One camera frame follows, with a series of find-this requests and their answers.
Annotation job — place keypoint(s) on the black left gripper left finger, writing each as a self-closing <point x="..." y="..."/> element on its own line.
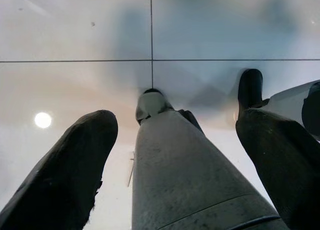
<point x="57" y="180"/>

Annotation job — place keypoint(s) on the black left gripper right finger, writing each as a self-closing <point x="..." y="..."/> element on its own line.
<point x="282" y="170"/>

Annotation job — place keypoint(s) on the grey robot right leg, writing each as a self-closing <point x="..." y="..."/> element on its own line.
<point x="250" y="90"/>

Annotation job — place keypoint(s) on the grey robot leg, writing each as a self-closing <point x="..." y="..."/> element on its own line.
<point x="250" y="90"/>
<point x="175" y="177"/>

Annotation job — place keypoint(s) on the grey robot left leg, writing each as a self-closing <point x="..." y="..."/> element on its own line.
<point x="175" y="177"/>

